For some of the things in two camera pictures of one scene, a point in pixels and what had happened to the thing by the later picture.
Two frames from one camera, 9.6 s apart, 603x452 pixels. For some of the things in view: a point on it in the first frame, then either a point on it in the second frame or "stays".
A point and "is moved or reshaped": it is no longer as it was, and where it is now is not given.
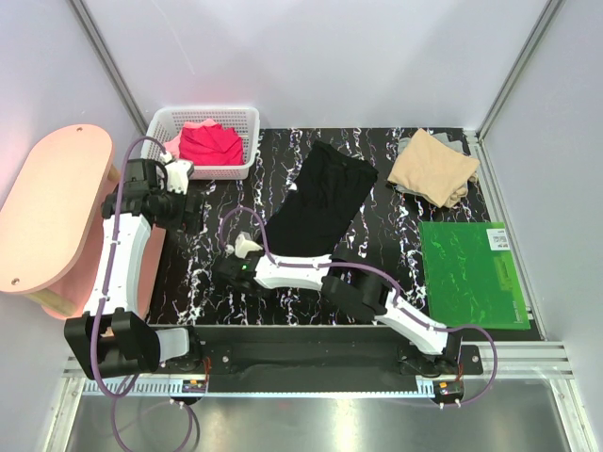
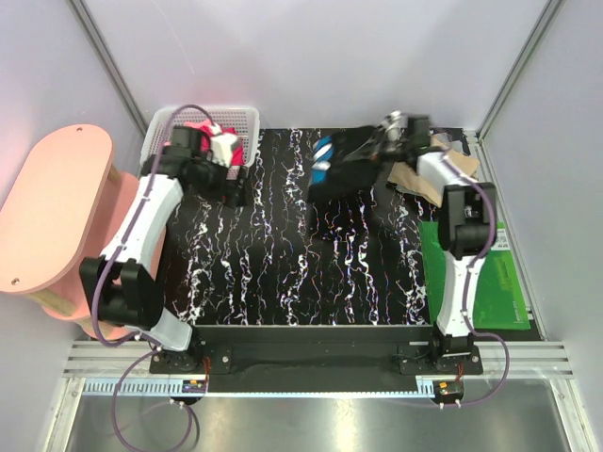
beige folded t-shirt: (434, 170) stays
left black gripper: (192, 219) to (234, 195)
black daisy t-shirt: (332, 189) is moved or reshaped
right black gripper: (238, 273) to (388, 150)
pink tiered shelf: (51, 217) stays
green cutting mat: (471, 279) stays
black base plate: (317, 359) stays
